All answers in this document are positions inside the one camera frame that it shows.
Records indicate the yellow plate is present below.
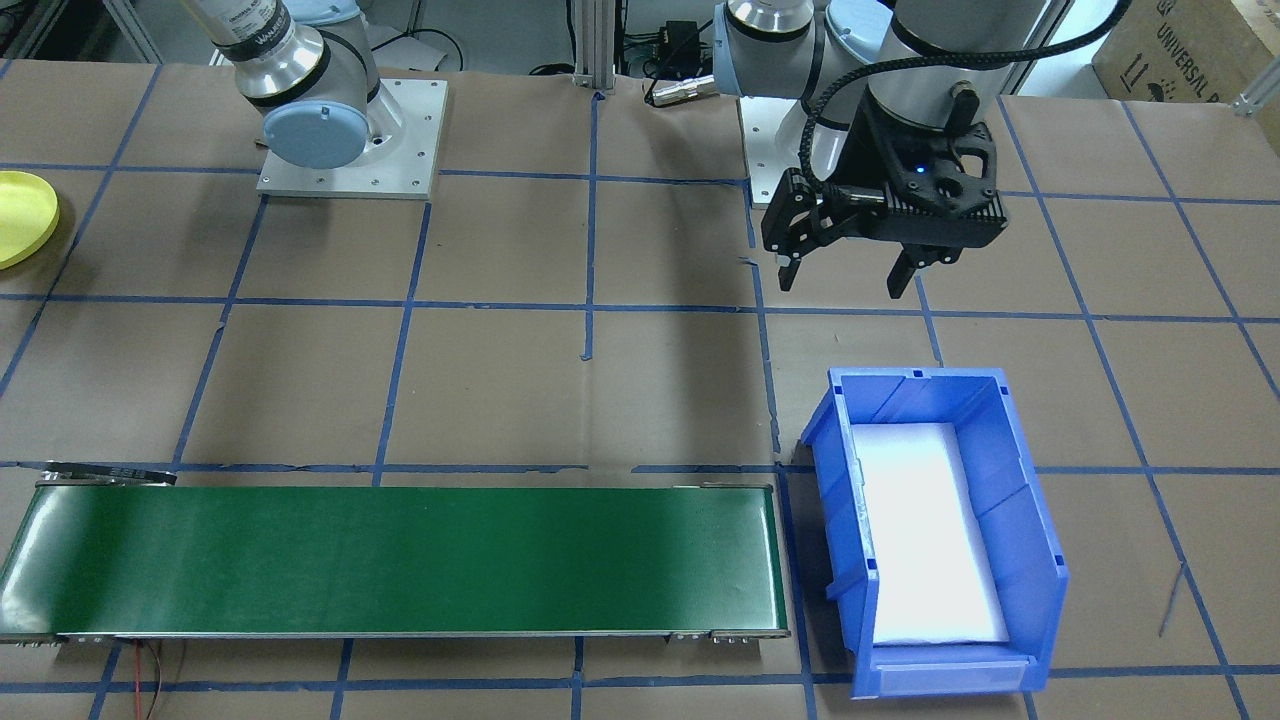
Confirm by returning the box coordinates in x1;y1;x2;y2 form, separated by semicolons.
0;170;61;271

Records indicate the silver cylindrical connector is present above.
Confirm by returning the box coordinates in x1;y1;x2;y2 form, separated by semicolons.
645;75;716;106

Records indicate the black power adapter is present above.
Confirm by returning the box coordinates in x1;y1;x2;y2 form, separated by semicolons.
655;20;706;71

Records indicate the white foam pad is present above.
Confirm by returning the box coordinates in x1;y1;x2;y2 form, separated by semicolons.
850;422;1011;646

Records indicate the blue plastic storage bin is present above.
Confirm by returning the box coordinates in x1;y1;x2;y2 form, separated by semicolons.
800;367;1069;699

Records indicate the cardboard box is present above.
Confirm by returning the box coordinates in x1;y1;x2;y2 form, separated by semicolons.
1090;0;1280;111

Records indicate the green conveyor belt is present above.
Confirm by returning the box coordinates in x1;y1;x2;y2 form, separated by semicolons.
0;462;791;646

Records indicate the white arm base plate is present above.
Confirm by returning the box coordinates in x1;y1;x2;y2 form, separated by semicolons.
740;95;873;211
257;80;448;201

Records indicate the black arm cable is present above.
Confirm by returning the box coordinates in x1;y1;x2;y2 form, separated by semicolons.
800;0;1133;193

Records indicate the aluminium profile post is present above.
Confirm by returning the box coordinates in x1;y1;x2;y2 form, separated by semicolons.
570;0;626;93

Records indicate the red and black wire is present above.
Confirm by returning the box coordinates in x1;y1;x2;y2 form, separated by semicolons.
135;640;169;720

